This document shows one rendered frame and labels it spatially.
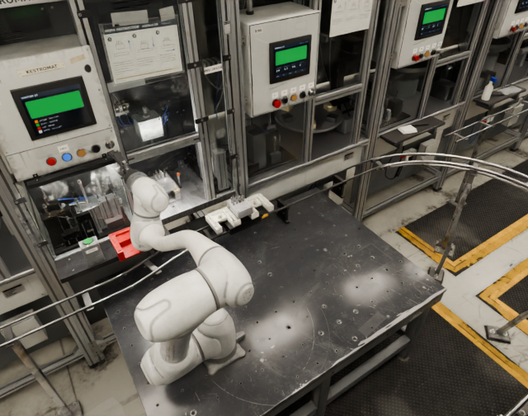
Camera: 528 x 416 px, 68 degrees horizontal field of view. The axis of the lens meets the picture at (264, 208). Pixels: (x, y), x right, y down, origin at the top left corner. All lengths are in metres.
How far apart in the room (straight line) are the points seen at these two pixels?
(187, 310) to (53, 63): 1.07
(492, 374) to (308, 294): 1.31
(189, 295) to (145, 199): 0.55
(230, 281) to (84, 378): 1.85
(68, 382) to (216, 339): 1.37
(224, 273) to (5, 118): 1.06
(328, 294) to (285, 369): 0.46
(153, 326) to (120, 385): 1.66
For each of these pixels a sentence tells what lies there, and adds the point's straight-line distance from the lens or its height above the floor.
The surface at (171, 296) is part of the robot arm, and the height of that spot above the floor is 1.47.
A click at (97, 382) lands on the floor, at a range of 2.75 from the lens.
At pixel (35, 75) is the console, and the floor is 1.76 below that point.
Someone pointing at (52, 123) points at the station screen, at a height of 1.58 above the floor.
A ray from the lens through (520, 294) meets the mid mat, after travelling 3.37.
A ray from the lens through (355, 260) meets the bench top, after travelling 2.23.
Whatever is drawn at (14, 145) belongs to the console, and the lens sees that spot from 1.80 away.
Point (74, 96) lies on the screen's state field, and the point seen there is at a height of 1.66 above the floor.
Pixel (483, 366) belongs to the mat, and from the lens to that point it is 2.87.
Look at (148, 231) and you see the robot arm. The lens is 1.54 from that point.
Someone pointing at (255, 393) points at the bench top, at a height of 0.68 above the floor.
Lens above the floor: 2.27
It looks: 39 degrees down
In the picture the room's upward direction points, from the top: 1 degrees counter-clockwise
